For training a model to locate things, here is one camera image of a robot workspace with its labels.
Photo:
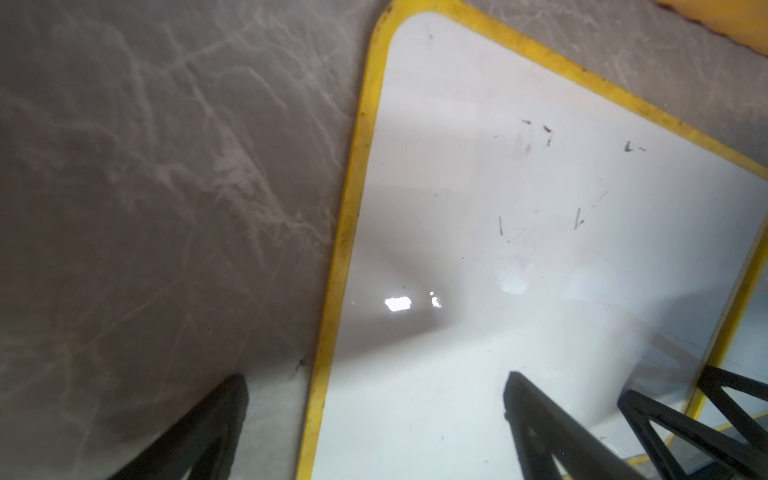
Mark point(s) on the yellow-framed whiteboard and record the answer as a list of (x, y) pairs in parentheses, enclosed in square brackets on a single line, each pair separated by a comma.
[(506, 210), (735, 393)]

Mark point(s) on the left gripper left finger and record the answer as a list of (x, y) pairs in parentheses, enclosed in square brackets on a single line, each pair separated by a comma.
[(200, 445)]

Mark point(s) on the yellow plastic storage box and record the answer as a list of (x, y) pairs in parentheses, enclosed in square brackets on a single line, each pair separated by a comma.
[(743, 21)]

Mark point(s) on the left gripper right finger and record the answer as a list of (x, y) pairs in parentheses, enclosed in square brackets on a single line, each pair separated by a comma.
[(546, 437)]

